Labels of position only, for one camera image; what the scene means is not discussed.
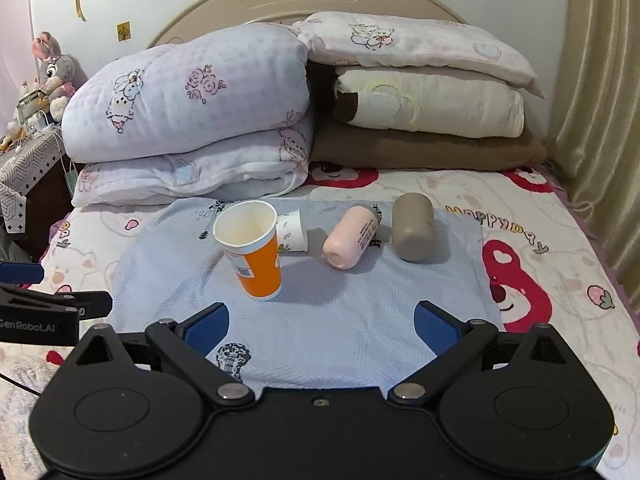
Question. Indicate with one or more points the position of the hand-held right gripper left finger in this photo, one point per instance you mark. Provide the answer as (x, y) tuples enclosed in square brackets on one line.
[(207, 330)]

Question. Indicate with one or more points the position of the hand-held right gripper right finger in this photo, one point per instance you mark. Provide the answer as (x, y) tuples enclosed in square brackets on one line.
[(435, 325)]

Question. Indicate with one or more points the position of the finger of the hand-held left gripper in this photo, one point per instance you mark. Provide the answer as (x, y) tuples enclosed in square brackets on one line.
[(60, 302), (20, 272)]

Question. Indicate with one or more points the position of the orange paper cup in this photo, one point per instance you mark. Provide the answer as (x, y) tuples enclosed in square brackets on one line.
[(260, 270)]

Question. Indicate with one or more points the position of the taupe plastic cup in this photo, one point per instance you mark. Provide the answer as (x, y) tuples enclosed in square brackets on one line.
[(412, 230)]

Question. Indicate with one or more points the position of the pink plastic cup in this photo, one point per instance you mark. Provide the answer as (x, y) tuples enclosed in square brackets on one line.
[(347, 240)]

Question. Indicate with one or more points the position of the small white paper cup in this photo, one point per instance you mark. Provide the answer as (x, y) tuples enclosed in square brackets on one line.
[(292, 232)]

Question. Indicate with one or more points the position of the dark nightstand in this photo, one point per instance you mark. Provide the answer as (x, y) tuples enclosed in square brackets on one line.
[(45, 210)]

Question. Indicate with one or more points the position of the light blue cloth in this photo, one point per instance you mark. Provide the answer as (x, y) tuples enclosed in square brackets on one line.
[(350, 310)]

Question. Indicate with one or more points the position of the green face mask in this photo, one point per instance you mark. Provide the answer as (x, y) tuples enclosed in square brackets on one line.
[(72, 180)]

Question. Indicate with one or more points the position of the patterned grey cloth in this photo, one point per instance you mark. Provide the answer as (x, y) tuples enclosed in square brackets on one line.
[(30, 160)]

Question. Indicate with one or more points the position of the folded brown blanket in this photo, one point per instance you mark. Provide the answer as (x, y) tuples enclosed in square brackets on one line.
[(425, 152)]

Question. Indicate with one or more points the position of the grey plush rabbit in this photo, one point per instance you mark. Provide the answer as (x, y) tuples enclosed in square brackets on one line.
[(57, 75)]

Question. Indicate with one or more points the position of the folded lavender quilt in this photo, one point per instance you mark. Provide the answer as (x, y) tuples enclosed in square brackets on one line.
[(200, 110)]

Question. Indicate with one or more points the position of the cream pillow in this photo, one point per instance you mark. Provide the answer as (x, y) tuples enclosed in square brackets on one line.
[(450, 105)]

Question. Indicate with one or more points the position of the pink window curtain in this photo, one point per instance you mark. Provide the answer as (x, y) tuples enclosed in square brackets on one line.
[(15, 50)]

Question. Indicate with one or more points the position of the beige curtain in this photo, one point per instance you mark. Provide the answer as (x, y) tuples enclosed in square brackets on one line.
[(600, 110)]

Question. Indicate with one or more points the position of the white printed pillow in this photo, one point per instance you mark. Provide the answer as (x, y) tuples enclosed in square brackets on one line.
[(425, 45)]

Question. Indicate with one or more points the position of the beige headboard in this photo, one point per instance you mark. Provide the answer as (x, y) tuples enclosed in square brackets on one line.
[(300, 0)]

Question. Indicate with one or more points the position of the yellow wall sticker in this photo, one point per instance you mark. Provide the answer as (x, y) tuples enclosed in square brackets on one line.
[(123, 31)]

